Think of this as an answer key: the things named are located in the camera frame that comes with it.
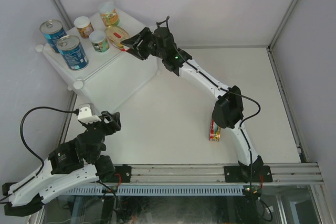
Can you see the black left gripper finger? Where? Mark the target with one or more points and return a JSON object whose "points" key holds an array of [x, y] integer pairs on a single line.
{"points": [[86, 125], [111, 122]]}

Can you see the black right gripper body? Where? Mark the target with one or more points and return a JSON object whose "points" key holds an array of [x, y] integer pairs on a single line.
{"points": [[154, 51]]}

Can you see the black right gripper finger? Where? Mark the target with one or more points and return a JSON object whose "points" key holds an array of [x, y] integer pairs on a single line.
{"points": [[140, 52], [143, 37]]}

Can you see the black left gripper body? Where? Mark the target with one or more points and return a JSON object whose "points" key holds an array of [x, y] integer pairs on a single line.
{"points": [[101, 125]]}

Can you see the red sardine tin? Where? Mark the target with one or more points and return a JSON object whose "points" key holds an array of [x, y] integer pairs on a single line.
{"points": [[215, 132], [116, 35]]}

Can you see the yellow can with plastic lid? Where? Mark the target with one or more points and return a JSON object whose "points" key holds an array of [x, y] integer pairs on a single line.
{"points": [[99, 41]]}

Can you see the green can with plastic lid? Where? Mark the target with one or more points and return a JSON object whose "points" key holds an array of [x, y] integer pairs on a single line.
{"points": [[108, 13]]}

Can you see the pink portrait labelled can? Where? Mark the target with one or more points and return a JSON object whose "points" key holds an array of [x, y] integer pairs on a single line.
{"points": [[84, 26]]}

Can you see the dark blue tall can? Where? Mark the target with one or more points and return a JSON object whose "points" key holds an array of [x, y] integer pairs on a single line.
{"points": [[72, 52]]}

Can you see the light blue labelled can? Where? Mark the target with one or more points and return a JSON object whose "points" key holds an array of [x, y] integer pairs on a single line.
{"points": [[52, 31]]}

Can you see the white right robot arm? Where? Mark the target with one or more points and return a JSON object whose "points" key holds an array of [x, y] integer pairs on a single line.
{"points": [[228, 107]]}

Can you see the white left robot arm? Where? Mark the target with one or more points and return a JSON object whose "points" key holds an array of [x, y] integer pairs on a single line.
{"points": [[70, 165]]}

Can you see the white plastic cube cabinet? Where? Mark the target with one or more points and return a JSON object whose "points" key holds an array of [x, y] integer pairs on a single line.
{"points": [[109, 79]]}

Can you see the left controller circuit board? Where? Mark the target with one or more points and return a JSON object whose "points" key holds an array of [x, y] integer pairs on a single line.
{"points": [[112, 189]]}

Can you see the controller circuit board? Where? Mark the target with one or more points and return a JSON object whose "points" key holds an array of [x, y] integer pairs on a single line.
{"points": [[253, 189], [112, 189]]}

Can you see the right controller circuit board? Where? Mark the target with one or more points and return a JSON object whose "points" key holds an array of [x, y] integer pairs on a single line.
{"points": [[253, 189]]}

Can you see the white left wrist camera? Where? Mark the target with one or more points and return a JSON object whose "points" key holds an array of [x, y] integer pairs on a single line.
{"points": [[86, 114]]}

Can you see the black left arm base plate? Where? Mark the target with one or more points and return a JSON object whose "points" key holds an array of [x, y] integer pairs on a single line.
{"points": [[123, 174]]}

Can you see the slotted grey cable duct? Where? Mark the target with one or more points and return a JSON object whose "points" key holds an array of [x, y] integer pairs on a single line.
{"points": [[159, 190]]}

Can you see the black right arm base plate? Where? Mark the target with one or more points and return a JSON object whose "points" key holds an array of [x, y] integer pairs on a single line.
{"points": [[236, 174]]}

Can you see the aluminium frame rail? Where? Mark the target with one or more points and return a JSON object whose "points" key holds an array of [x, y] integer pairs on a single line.
{"points": [[213, 174]]}

